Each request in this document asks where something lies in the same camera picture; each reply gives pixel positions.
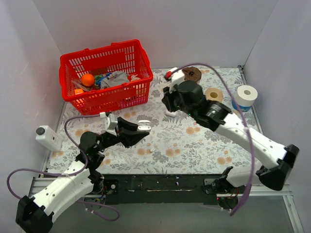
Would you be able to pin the orange fruit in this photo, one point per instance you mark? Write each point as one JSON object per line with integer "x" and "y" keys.
{"x": 88, "y": 80}

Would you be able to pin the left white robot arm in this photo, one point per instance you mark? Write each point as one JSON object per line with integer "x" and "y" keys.
{"x": 37, "y": 214}

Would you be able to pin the white clip earbud red light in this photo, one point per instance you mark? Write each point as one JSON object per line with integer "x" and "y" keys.
{"x": 171, "y": 114}

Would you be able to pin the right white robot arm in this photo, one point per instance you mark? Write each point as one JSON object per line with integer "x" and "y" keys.
{"x": 275, "y": 160}

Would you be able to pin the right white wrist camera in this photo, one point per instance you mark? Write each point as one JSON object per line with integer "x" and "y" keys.
{"x": 174, "y": 79}

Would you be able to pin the red plastic shopping basket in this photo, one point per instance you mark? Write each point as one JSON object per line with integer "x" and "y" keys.
{"x": 128, "y": 56}

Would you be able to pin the brown topped paper roll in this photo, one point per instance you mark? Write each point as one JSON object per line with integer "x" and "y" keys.
{"x": 192, "y": 74}

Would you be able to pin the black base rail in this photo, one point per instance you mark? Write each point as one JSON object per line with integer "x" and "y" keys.
{"x": 160, "y": 188}

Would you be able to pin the small orange box in basket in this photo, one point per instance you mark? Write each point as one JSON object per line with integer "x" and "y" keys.
{"x": 78, "y": 91}

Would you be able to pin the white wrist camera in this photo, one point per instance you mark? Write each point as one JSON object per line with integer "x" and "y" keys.
{"x": 110, "y": 122}
{"x": 174, "y": 79}

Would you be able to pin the white toilet roll blue wrap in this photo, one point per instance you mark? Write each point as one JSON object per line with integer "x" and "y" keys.
{"x": 244, "y": 98}

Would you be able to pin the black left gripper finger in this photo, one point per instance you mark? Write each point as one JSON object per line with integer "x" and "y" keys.
{"x": 126, "y": 128}
{"x": 131, "y": 138}

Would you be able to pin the beige toilet paper roll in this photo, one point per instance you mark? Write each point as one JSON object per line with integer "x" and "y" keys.
{"x": 214, "y": 94}

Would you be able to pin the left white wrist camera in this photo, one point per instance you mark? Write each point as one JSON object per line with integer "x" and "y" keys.
{"x": 110, "y": 122}

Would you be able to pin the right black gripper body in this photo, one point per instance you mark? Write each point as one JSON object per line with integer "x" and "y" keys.
{"x": 168, "y": 102}

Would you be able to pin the grey crumpled snack bag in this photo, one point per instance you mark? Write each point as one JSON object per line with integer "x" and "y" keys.
{"x": 112, "y": 79}

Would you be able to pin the white box with grey knob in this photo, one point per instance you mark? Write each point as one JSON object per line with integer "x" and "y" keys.
{"x": 47, "y": 137}

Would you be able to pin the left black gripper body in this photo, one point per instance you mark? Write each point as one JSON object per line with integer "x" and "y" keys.
{"x": 120, "y": 135}

